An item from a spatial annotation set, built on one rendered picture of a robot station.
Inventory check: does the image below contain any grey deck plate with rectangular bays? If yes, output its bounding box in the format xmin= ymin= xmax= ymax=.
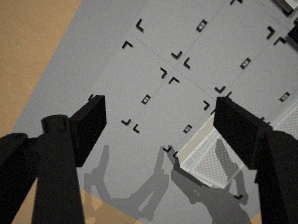
xmin=11 ymin=0 xmax=261 ymax=224

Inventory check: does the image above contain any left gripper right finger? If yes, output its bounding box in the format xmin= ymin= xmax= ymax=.
xmin=213 ymin=97 xmax=298 ymax=224

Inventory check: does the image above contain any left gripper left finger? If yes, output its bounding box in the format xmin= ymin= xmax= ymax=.
xmin=0 ymin=95 xmax=107 ymax=224

